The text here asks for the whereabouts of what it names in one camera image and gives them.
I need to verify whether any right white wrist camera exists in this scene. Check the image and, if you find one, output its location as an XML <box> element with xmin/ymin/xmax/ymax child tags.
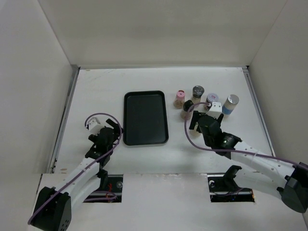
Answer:
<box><xmin>206</xmin><ymin>102</ymin><xmax>222</xmax><ymax>119</ymax></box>

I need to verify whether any black rectangular plastic tray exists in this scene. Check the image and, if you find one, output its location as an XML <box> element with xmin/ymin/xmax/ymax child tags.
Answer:
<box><xmin>123</xmin><ymin>90</ymin><xmax>169</xmax><ymax>146</ymax></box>

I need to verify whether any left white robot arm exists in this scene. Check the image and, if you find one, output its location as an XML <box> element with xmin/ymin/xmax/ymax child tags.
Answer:
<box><xmin>27</xmin><ymin>114</ymin><xmax>123</xmax><ymax>231</ymax></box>

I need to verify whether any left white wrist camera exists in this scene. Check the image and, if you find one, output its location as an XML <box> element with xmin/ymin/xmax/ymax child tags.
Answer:
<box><xmin>86</xmin><ymin>117</ymin><xmax>102</xmax><ymax>134</ymax></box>

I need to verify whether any silver cap blue label bottle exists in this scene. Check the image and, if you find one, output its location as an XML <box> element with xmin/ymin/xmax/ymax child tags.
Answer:
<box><xmin>222</xmin><ymin>94</ymin><xmax>240</xmax><ymax>116</ymax></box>

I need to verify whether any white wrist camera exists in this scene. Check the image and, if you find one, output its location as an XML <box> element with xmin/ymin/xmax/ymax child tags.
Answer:
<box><xmin>206</xmin><ymin>102</ymin><xmax>222</xmax><ymax>119</ymax></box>
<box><xmin>86</xmin><ymin>117</ymin><xmax>102</xmax><ymax>134</ymax></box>

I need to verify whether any red label spice jar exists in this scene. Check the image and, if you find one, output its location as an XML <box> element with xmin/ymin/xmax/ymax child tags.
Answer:
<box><xmin>206</xmin><ymin>93</ymin><xmax>219</xmax><ymax>104</ymax></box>

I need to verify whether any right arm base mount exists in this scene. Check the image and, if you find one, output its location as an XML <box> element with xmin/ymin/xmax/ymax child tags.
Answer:
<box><xmin>207</xmin><ymin>166</ymin><xmax>255</xmax><ymax>203</ymax></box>

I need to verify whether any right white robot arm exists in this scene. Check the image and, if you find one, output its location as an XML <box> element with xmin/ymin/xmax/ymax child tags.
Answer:
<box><xmin>189</xmin><ymin>111</ymin><xmax>308</xmax><ymax>214</ymax></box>

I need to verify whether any grey cap pepper grinder bottle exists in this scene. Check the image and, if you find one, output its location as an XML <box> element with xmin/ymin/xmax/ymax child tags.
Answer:
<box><xmin>191</xmin><ymin>85</ymin><xmax>205</xmax><ymax>104</ymax></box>

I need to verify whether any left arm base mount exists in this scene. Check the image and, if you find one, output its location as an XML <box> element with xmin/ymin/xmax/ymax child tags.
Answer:
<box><xmin>84</xmin><ymin>170</ymin><xmax>124</xmax><ymax>203</ymax></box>

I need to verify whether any small black cap spice bottle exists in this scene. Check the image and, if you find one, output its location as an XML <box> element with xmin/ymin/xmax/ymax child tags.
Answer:
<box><xmin>180</xmin><ymin>100</ymin><xmax>193</xmax><ymax>119</ymax></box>

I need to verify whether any pink cap spice bottle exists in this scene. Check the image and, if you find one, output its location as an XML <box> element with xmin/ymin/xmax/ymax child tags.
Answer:
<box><xmin>173</xmin><ymin>90</ymin><xmax>185</xmax><ymax>109</ymax></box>

